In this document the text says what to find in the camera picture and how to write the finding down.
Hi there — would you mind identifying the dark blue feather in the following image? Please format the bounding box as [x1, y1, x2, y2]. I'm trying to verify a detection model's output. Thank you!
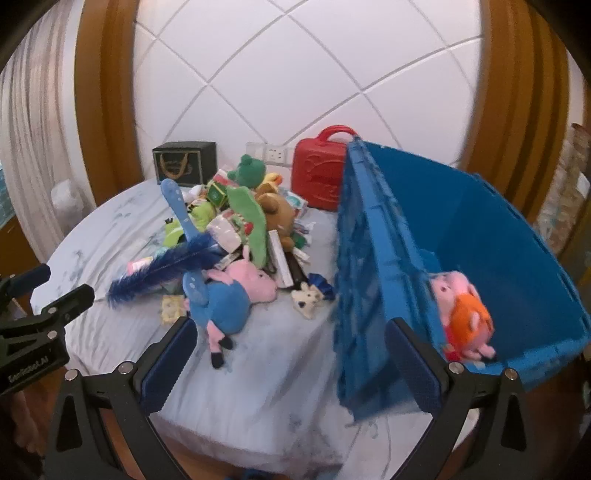
[107, 231, 222, 305]

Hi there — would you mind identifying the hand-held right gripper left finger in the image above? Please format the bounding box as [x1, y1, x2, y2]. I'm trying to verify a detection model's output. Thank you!
[44, 316, 199, 480]

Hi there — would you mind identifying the brown wooden wall frame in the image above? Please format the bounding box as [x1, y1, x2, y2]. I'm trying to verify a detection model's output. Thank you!
[74, 0, 571, 222]

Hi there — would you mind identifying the long green plush toy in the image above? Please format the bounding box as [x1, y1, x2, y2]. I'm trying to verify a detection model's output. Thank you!
[226, 185, 269, 268]

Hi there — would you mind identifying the black gift box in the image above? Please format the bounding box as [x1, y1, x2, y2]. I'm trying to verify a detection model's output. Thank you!
[153, 141, 218, 188]

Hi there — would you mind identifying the pig plush in orange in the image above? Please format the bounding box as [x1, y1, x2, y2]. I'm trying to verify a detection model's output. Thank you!
[429, 270, 497, 363]

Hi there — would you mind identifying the small yellow toy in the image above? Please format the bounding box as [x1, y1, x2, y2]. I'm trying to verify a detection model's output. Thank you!
[161, 295, 190, 324]

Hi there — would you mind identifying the blue plastic crate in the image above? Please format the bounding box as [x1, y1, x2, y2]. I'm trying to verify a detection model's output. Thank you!
[333, 138, 591, 423]

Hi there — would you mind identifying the white curtain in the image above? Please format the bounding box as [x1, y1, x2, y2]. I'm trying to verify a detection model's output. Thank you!
[0, 60, 100, 241]

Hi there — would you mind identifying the light green plush toy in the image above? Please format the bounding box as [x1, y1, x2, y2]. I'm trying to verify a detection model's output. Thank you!
[164, 200, 218, 245]

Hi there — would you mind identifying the white wall socket strip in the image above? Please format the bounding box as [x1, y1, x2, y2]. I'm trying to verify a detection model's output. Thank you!
[246, 142, 293, 167]

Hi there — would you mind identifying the white plastic bag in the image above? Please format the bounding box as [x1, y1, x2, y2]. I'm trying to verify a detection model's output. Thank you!
[51, 180, 84, 208]

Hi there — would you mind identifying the blue plastic paddle toy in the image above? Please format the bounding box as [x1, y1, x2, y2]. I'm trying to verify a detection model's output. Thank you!
[160, 178, 199, 241]

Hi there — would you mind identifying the pig plush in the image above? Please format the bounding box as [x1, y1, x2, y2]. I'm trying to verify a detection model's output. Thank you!
[182, 258, 279, 370]
[429, 270, 497, 363]

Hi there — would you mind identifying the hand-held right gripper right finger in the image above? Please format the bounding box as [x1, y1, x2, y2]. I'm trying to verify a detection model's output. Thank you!
[385, 318, 555, 480]

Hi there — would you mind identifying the red plastic toy suitcase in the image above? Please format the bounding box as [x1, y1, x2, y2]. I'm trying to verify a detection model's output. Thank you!
[291, 124, 358, 212]

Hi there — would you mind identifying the dark green frog plush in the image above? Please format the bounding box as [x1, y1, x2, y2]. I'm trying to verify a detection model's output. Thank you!
[225, 154, 267, 189]

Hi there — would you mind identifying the small white dog plush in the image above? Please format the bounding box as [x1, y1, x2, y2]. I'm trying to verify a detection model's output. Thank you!
[291, 282, 324, 320]

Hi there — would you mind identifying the long silver white box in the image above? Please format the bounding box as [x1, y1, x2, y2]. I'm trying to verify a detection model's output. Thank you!
[270, 230, 296, 287]

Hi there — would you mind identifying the small green box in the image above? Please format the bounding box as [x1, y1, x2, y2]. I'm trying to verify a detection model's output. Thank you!
[205, 180, 229, 208]

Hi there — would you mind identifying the black cylindrical object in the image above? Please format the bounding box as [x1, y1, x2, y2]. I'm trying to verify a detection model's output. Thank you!
[286, 251, 310, 287]

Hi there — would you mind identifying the teal and white box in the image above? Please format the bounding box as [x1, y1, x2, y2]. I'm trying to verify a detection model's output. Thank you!
[281, 189, 308, 217]

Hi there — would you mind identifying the round desktop with white cloth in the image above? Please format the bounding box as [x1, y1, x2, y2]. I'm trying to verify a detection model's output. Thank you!
[30, 178, 481, 476]

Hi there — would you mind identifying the brown bear plush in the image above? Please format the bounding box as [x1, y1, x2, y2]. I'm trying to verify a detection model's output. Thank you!
[255, 191, 296, 252]

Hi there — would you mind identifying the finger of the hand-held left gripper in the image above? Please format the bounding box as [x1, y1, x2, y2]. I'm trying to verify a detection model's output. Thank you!
[28, 284, 95, 330]
[0, 263, 51, 301]

